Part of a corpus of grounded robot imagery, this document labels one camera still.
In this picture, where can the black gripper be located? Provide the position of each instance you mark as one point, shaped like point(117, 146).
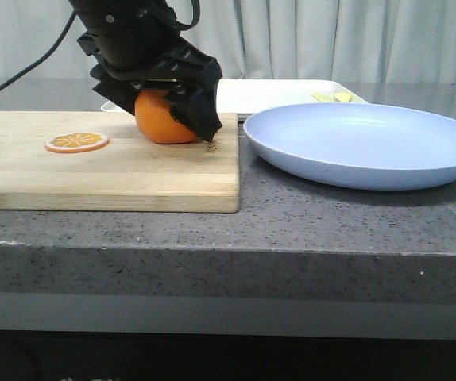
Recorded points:
point(134, 41)

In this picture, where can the whole orange fruit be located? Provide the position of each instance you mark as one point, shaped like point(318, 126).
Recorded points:
point(154, 119)

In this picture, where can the light blue plate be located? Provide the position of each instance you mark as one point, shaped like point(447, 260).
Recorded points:
point(356, 145)

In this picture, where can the cream white tray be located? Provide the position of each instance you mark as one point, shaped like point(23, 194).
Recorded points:
point(246, 97)

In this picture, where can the orange slice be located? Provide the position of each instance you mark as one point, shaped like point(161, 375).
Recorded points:
point(76, 142)

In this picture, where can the yellow-green fruit slice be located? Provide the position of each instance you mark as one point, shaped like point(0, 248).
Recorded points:
point(320, 97)

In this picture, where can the wooden cutting board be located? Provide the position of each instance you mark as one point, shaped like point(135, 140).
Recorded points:
point(131, 173)

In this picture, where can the yellow fruit wedge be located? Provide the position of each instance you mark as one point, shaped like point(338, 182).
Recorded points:
point(346, 97)

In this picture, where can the grey curtain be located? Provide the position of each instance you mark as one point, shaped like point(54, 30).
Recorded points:
point(344, 41)

